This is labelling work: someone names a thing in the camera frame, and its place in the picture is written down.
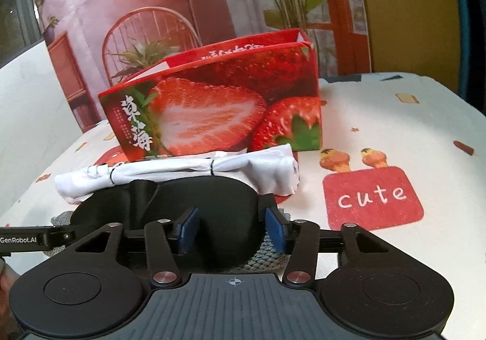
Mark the red strawberry print cardboard box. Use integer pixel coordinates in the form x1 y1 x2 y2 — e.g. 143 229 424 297
98 29 324 163

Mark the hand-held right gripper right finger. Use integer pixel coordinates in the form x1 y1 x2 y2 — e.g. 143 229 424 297
265 206 386 287

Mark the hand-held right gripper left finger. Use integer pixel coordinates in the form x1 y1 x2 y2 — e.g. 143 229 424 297
75 206 200 287

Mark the printed cartoon tablecloth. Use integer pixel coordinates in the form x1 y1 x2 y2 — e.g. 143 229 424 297
0 72 486 289

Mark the white sock bundle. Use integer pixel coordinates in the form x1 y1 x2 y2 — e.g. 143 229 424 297
53 143 301 207

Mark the dark framed window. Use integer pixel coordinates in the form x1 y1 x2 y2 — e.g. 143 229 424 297
0 0 43 68

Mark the black cloth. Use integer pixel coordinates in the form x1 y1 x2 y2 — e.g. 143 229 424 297
70 177 267 269

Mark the wooden panel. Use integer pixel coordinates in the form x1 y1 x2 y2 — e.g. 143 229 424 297
350 0 461 75

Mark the teal curtain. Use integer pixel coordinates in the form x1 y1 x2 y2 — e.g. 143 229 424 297
444 0 486 113

